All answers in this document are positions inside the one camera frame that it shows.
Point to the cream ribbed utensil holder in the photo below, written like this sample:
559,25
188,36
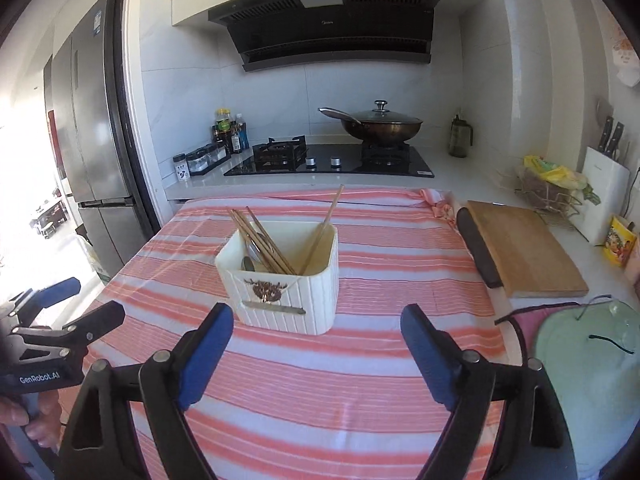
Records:
280,310

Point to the grey refrigerator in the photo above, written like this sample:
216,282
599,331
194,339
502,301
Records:
95,135

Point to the pink white striped cloth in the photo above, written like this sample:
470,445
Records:
350,385

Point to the wooden cutting board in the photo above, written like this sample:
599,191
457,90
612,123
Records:
525,250

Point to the white knife block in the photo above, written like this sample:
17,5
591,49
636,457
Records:
605,200

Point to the pink fabric bow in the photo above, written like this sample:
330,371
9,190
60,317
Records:
437,204

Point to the yellow green plastic bag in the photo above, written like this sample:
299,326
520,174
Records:
555,172

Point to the white label spice jar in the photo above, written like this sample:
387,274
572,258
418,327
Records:
181,167

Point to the yellow cap bottle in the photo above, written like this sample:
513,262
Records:
225,122

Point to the person's left hand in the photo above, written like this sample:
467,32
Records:
47,430

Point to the black range hood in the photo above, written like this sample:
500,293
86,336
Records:
325,25

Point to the wooden chopstick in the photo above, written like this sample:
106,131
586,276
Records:
330,215
320,230
255,242
267,232
247,240
264,247
274,255

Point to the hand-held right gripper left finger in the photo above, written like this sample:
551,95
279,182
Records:
202,360

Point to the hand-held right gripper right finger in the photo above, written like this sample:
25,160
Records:
427,360

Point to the dark wok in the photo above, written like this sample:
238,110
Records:
385,132

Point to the glass wok lid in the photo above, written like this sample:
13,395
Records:
382,116

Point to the pink mat dark trim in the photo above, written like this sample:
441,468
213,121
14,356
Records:
520,325

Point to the dark sauce bottle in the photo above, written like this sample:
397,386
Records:
236,140

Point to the dark door frame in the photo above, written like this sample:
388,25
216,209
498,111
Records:
132,110

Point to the metal spoon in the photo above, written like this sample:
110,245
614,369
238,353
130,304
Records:
259,247
248,263

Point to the orange white hanging packet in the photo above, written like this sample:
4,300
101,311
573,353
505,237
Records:
626,55

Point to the dark glass jug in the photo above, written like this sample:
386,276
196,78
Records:
461,135

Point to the pale green appliance lid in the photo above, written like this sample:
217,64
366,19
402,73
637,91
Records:
575,400

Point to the black gas stove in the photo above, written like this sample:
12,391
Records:
345,165

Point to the yellow packet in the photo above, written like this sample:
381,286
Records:
619,242

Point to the blue label bottle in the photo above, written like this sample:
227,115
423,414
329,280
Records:
243,135

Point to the clear spice jar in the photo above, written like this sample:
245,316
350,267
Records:
212,155
197,160
221,151

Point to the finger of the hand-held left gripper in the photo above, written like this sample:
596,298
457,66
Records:
90,327
62,289

